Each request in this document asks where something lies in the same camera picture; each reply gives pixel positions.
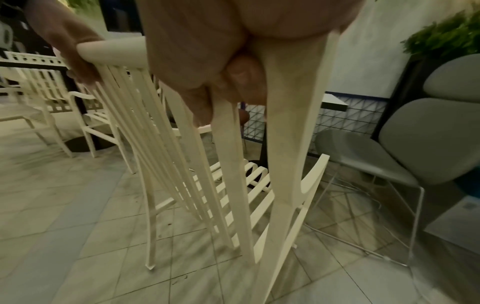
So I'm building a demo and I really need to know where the person's left hand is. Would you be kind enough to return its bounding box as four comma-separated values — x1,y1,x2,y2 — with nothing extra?
24,0,107,87

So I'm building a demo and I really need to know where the person's right hand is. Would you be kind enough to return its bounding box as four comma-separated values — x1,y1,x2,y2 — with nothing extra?
135,0,367,126

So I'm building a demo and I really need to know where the white slatted armchair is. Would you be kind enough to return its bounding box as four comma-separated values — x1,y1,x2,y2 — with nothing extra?
0,50,76,159
67,84,137,175
76,28,348,304

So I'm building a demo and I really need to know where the black planter box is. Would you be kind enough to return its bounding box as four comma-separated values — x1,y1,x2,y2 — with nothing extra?
370,54,453,141

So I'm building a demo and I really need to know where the green plant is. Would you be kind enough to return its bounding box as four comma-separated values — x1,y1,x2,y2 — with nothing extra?
402,8,480,59

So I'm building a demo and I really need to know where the black table pedestal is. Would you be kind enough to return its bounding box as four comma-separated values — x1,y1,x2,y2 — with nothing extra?
56,67,126,153

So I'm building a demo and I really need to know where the white top pedestal table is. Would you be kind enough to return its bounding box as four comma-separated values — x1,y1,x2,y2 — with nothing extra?
258,93,350,170

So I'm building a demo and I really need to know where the grey chair with wire legs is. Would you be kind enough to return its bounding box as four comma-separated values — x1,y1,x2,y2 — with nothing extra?
313,53,480,268

